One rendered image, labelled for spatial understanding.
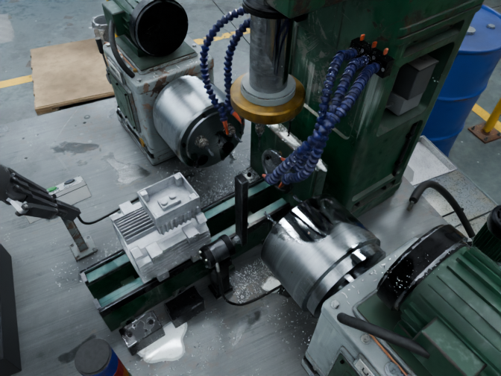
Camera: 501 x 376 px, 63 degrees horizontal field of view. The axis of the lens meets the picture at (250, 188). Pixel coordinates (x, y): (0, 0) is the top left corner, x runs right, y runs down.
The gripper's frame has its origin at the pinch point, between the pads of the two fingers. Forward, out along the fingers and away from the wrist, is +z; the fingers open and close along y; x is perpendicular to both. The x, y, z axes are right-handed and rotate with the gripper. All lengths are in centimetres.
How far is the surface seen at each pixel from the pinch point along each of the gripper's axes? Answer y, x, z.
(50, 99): 196, 35, 101
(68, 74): 219, 17, 111
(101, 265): -0.2, 11.6, 23.6
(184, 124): 16.6, -31.4, 23.8
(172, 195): -6.1, -18.2, 15.5
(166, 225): -11.2, -12.6, 15.8
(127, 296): -13.4, 9.1, 23.8
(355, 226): -39, -46, 29
